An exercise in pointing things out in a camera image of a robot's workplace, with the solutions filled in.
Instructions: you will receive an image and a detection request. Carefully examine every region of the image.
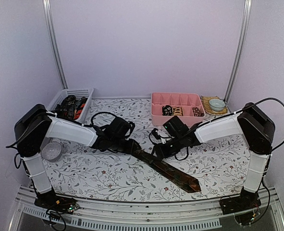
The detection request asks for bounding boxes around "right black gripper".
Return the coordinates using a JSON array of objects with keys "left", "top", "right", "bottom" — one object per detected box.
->
[{"left": 151, "top": 134, "right": 185, "bottom": 160}]

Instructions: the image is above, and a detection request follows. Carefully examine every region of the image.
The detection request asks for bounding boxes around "brown green patterned tie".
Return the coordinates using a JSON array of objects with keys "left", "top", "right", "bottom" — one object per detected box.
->
[{"left": 129, "top": 139, "right": 201, "bottom": 193}]

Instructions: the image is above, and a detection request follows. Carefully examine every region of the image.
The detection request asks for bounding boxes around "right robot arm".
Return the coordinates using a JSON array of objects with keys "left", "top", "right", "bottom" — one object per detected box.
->
[{"left": 154, "top": 103, "right": 275, "bottom": 214}]

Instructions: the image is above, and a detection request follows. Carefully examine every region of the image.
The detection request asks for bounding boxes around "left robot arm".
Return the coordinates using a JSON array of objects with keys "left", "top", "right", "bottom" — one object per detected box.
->
[{"left": 7, "top": 104, "right": 141, "bottom": 212}]

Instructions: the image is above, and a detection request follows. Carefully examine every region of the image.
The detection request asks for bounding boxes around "pile of dark ties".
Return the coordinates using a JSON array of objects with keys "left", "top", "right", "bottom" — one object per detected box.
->
[{"left": 52, "top": 95, "right": 87, "bottom": 121}]

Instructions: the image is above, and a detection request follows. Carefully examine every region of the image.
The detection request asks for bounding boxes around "black white rolled tie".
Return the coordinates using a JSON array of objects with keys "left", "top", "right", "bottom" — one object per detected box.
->
[{"left": 162, "top": 105, "right": 173, "bottom": 116}]

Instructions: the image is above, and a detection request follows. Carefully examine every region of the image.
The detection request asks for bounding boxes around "yellow patterned rolled tie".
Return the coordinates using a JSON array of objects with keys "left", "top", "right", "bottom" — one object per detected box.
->
[{"left": 173, "top": 107, "right": 183, "bottom": 116}]

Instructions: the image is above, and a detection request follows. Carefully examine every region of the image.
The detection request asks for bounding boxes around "dark red rolled tie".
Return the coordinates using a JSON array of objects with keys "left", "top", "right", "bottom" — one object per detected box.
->
[{"left": 192, "top": 107, "right": 204, "bottom": 117}]

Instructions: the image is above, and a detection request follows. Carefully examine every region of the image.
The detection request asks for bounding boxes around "pink divided organizer box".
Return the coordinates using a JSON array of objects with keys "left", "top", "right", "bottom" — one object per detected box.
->
[{"left": 151, "top": 92, "right": 206, "bottom": 127}]

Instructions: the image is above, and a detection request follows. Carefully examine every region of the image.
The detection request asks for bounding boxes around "white plastic mesh basket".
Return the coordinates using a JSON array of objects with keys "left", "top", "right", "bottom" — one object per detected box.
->
[{"left": 46, "top": 88, "right": 94, "bottom": 123}]

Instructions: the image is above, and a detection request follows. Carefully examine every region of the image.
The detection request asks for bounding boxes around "grey speckled bowl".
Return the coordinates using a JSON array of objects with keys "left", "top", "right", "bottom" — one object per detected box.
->
[{"left": 41, "top": 142, "right": 62, "bottom": 162}]

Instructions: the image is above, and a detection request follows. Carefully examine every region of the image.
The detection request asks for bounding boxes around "light blue ceramic bowl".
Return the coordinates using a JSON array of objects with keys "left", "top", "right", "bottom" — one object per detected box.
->
[{"left": 209, "top": 98, "right": 225, "bottom": 112}]

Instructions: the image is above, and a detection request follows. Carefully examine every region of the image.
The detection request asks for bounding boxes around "front aluminium rail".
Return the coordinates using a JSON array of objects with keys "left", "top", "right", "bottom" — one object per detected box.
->
[{"left": 9, "top": 187, "right": 284, "bottom": 231}]

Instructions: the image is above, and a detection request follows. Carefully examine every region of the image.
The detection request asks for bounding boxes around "left aluminium frame post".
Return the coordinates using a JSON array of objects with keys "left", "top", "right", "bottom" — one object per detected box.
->
[{"left": 42, "top": 0, "right": 68, "bottom": 89}]

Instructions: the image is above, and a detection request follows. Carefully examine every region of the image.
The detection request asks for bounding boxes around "aluminium frame post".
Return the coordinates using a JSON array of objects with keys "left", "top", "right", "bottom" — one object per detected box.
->
[
  {"left": 224, "top": 0, "right": 252, "bottom": 103},
  {"left": 42, "top": 0, "right": 68, "bottom": 89}
]

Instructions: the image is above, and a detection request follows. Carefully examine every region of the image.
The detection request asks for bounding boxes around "right aluminium frame post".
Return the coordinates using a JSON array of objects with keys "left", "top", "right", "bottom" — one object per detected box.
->
[{"left": 224, "top": 0, "right": 252, "bottom": 103}]

